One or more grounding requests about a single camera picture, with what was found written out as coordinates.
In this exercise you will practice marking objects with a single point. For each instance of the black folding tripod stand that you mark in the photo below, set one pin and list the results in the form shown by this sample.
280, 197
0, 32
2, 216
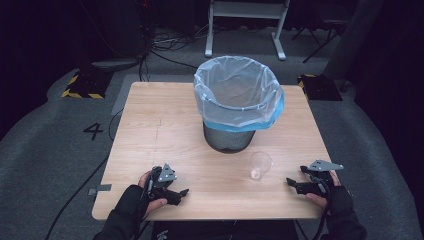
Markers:
320, 30

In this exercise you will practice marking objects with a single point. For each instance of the person's left hand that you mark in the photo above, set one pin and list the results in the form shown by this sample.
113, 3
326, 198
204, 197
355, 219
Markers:
156, 204

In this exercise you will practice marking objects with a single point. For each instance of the dark stand base with pole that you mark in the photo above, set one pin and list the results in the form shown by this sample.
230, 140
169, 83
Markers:
115, 63

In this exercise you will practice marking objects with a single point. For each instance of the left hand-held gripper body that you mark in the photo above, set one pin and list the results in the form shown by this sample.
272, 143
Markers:
165, 175

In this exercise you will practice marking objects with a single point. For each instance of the grey tape strip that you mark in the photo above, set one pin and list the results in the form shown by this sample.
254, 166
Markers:
99, 189

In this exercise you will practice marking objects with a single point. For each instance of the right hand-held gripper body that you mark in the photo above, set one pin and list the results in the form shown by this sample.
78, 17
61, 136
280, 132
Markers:
320, 176

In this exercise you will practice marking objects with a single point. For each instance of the white metal stand frame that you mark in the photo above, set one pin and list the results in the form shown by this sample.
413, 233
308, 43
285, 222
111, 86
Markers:
245, 13

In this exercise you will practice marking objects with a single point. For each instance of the black mesh trash bin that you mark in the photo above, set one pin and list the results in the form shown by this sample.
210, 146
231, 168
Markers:
229, 140

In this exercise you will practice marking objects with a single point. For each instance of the translucent blue bin bag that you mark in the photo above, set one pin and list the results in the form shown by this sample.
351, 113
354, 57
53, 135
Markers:
237, 93

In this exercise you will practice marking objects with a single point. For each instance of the clear plastic cup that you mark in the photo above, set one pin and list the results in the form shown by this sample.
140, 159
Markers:
260, 168

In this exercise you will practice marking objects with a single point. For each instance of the person's right hand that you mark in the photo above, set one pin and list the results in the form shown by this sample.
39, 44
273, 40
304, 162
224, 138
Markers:
316, 199

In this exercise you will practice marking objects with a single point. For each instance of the black yellow-striped floor plate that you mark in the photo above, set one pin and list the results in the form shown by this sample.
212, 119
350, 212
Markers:
319, 87
87, 86

